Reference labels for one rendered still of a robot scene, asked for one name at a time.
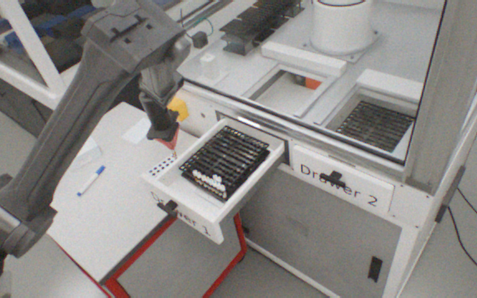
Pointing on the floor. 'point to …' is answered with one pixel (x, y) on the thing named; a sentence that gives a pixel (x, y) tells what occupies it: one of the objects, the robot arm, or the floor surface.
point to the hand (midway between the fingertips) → (172, 146)
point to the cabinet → (337, 232)
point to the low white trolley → (136, 223)
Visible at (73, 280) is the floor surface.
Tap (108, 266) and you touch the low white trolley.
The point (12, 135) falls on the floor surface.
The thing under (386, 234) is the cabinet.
